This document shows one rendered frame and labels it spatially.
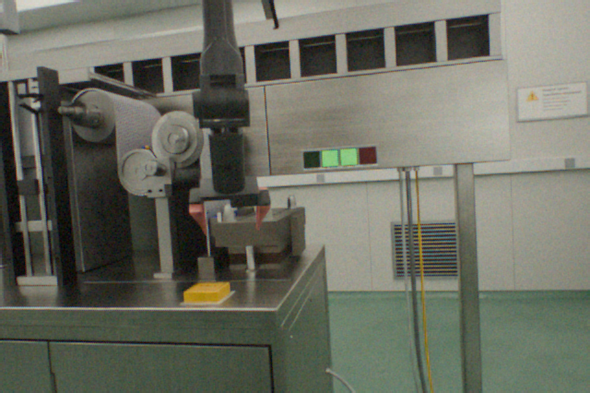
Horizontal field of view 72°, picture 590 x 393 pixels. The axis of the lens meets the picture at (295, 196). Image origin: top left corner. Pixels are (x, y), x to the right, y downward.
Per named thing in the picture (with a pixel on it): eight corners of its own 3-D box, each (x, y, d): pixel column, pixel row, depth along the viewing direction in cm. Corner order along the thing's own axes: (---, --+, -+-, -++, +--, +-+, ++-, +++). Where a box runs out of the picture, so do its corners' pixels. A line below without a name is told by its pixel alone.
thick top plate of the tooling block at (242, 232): (215, 246, 102) (214, 223, 102) (261, 225, 141) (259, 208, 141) (277, 245, 99) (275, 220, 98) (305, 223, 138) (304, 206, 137)
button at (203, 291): (183, 303, 79) (182, 291, 79) (199, 293, 86) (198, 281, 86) (217, 303, 78) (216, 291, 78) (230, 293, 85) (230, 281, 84)
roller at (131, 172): (121, 195, 110) (116, 150, 110) (168, 190, 135) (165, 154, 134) (160, 192, 108) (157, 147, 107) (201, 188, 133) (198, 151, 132)
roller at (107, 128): (74, 143, 113) (69, 93, 113) (127, 148, 138) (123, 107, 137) (118, 139, 110) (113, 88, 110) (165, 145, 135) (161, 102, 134)
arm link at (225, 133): (206, 133, 63) (243, 131, 64) (206, 116, 69) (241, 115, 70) (210, 172, 66) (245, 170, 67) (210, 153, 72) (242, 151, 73)
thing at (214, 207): (205, 225, 106) (199, 155, 105) (236, 216, 129) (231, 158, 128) (206, 225, 106) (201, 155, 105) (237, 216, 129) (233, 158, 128)
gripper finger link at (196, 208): (194, 223, 79) (189, 181, 74) (231, 220, 80) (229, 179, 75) (194, 245, 73) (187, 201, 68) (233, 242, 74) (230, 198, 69)
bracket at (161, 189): (152, 279, 102) (143, 158, 100) (166, 272, 108) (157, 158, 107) (171, 279, 101) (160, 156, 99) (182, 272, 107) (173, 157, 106)
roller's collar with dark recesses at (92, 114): (67, 126, 106) (65, 101, 106) (84, 128, 112) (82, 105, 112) (88, 125, 105) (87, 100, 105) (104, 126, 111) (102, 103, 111)
